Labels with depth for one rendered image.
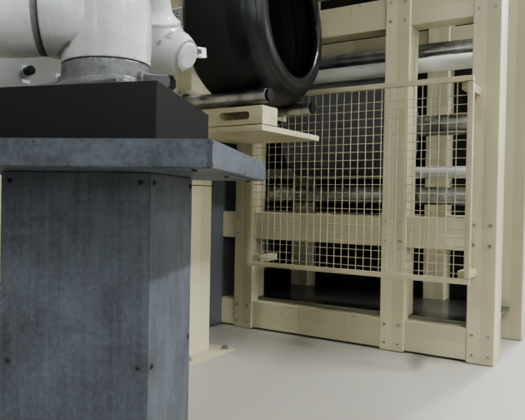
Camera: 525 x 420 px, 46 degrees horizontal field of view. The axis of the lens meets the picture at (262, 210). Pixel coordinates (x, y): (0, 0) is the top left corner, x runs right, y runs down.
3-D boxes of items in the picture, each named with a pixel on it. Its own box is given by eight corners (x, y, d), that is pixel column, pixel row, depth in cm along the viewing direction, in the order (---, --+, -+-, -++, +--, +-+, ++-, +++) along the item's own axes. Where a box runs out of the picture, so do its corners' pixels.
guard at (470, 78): (247, 265, 253) (249, 96, 252) (249, 265, 254) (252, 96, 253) (468, 285, 203) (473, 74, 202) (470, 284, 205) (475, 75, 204)
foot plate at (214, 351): (132, 354, 223) (132, 347, 223) (181, 341, 245) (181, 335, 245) (189, 366, 208) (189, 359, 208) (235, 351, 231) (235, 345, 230)
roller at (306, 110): (229, 107, 232) (236, 107, 235) (230, 120, 233) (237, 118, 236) (310, 101, 213) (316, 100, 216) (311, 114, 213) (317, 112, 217)
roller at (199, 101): (180, 107, 208) (182, 94, 209) (188, 111, 212) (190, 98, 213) (266, 99, 189) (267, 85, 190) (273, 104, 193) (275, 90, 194)
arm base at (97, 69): (146, 83, 96) (146, 47, 96) (29, 93, 103) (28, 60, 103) (196, 102, 113) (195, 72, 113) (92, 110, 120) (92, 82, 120)
